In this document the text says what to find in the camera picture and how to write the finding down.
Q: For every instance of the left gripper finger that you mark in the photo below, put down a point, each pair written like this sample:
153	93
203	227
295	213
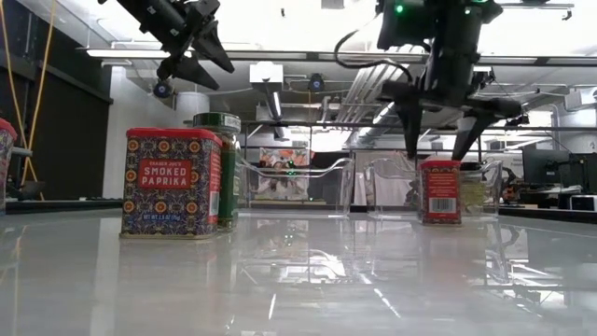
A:
186	70
214	49

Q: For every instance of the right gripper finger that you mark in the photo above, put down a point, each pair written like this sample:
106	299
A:
411	128
468	135

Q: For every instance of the red lid paprika tin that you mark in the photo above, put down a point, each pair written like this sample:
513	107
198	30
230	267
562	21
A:
440	191
170	182
5	158

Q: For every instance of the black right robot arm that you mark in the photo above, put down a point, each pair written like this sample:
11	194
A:
487	7

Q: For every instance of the white round pillar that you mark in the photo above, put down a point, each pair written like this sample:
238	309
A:
186	109

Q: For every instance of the white ceiling box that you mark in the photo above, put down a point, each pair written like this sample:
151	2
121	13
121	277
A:
266	72

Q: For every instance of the grey rig crossbar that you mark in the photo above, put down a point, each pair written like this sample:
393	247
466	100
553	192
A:
280	56

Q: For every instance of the clear plastic bin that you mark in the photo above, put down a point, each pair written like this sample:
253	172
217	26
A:
326	196
387	196

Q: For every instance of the black monitor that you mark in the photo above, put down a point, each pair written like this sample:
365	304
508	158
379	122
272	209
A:
541	165
585	172

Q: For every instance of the small white box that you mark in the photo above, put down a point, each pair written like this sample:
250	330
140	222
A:
583	203

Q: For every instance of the colourful poster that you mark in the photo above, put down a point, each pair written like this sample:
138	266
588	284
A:
280	184

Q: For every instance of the black ceiling camera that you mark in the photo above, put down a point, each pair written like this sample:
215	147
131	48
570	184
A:
316	83
162	88

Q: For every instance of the silver ventilation duct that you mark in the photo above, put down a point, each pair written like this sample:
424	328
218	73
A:
368	88

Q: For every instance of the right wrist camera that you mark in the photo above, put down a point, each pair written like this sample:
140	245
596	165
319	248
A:
410	25

